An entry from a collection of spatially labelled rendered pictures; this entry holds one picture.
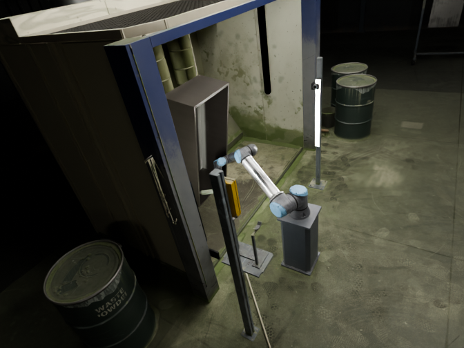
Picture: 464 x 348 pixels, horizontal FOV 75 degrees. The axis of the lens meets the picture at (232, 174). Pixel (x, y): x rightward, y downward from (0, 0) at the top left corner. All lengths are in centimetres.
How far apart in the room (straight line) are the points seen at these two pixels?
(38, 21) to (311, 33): 294
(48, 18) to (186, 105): 135
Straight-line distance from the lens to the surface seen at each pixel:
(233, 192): 171
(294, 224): 270
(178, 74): 447
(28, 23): 314
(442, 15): 884
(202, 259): 268
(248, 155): 273
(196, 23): 219
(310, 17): 427
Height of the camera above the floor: 253
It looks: 34 degrees down
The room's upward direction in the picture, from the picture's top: 10 degrees counter-clockwise
